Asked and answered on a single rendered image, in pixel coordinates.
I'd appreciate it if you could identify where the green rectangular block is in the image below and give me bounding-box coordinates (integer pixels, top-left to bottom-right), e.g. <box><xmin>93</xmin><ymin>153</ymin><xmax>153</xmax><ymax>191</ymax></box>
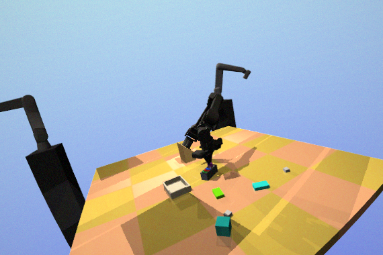
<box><xmin>212</xmin><ymin>187</ymin><xmax>224</xmax><ymax>199</ymax></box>

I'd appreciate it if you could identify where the cyan flat block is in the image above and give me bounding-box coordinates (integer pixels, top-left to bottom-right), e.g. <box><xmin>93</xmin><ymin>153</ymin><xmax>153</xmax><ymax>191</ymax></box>
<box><xmin>252</xmin><ymin>181</ymin><xmax>270</xmax><ymax>191</ymax></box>

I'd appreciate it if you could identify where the teal cube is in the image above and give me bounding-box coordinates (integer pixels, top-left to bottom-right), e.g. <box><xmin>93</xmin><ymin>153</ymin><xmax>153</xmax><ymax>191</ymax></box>
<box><xmin>215</xmin><ymin>216</ymin><xmax>232</xmax><ymax>237</ymax></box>

